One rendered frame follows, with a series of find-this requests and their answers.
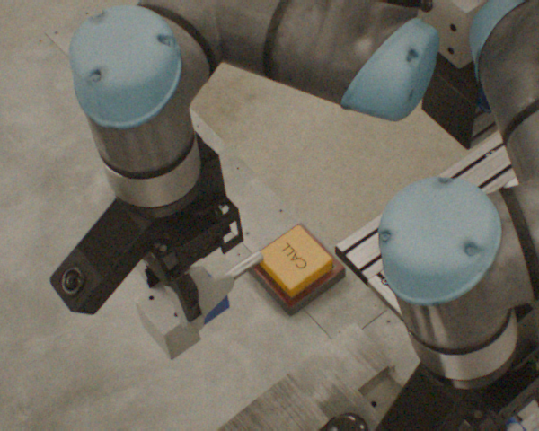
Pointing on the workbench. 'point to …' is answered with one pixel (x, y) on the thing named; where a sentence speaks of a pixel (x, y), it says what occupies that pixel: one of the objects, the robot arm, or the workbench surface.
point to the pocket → (383, 389)
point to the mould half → (319, 388)
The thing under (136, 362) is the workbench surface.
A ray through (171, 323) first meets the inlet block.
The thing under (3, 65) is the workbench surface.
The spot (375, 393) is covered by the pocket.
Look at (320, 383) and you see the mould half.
